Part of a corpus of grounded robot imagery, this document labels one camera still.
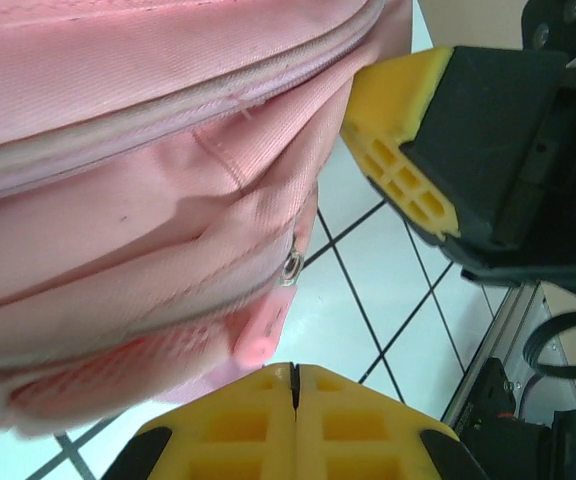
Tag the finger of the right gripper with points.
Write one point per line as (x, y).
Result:
(393, 200)
(398, 95)

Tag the pink backpack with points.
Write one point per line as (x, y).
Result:
(118, 150)

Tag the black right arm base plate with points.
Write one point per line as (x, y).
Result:
(493, 400)

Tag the aluminium mounting rail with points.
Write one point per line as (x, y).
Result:
(498, 350)

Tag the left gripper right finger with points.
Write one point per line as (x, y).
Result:
(358, 430)

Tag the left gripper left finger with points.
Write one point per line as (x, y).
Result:
(228, 430)

